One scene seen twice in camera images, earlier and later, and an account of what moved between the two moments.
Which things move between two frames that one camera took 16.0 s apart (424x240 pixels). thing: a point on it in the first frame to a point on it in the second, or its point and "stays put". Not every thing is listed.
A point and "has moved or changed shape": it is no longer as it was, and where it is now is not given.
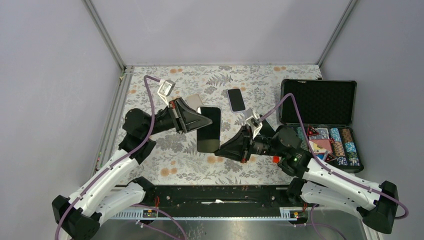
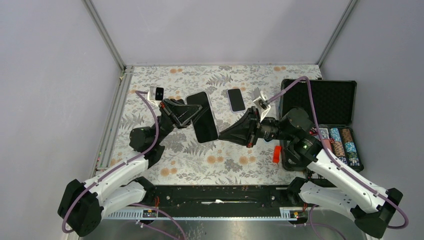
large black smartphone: x=208 y=139 has moved or changed shape
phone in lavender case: x=236 y=102 stays put
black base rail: x=216 y=202 stays put
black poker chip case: x=326 y=108 stays put
